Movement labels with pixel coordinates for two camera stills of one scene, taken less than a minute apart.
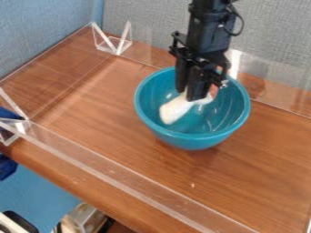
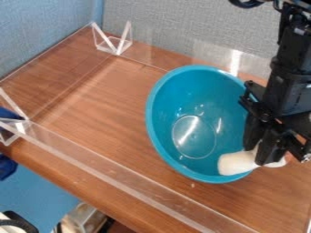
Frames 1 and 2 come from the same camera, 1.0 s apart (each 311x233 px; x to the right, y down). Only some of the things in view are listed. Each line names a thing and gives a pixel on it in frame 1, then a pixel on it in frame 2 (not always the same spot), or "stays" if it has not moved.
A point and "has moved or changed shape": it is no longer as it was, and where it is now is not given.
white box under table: x=86 y=219 stays
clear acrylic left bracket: x=11 y=128 stays
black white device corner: x=12 y=223 stays
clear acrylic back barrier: x=274 y=69 stays
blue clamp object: x=7 y=165 stays
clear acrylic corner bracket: x=112 y=45 stays
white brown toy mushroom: x=179 y=105 to x=239 y=162
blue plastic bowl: x=207 y=125 has moved or changed shape
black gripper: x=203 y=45 to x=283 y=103
